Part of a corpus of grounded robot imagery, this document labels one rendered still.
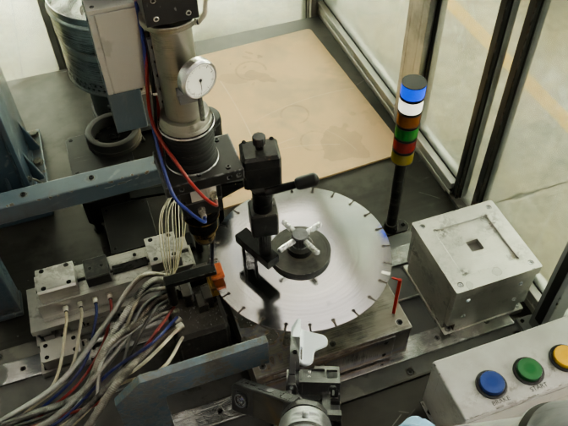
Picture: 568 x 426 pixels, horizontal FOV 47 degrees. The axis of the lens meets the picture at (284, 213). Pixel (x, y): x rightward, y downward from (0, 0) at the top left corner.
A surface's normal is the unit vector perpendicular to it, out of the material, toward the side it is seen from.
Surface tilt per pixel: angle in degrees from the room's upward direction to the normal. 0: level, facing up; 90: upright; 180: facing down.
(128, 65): 90
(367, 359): 90
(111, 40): 90
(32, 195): 0
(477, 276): 0
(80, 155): 0
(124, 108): 90
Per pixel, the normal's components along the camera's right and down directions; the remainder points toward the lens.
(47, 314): 0.33, 0.70
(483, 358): -0.01, -0.66
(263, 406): -0.54, 0.18
